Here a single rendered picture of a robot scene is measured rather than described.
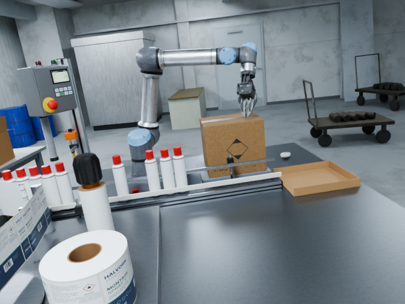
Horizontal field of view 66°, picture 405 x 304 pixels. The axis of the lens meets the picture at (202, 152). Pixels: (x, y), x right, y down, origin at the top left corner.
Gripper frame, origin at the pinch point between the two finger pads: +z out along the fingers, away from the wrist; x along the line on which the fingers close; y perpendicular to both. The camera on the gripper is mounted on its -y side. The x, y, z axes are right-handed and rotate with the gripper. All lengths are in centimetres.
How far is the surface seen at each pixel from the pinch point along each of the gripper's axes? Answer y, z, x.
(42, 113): 59, 13, -66
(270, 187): 3.2, 34.5, 13.6
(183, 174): 22.2, 32.1, -20.5
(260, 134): -7.1, 8.0, 5.7
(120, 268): 82, 59, -4
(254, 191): 5.4, 36.9, 7.2
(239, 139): -3.2, 11.6, -3.9
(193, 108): -443, -144, -246
